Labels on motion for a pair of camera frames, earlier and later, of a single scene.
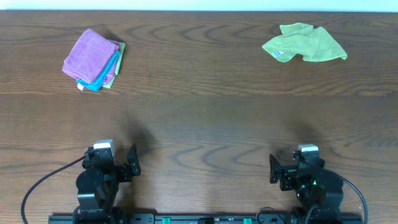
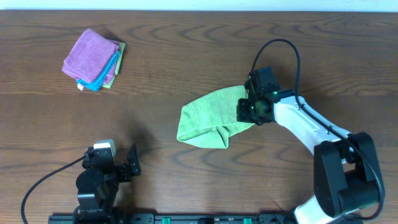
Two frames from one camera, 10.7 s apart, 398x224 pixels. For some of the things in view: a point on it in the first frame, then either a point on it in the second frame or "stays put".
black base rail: [205, 219] stays put
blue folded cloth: [97, 84] stays put
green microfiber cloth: [311, 44] -> [211, 119]
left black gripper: [125, 172] stays put
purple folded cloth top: [90, 56] stays put
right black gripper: [285, 176] -> [244, 111]
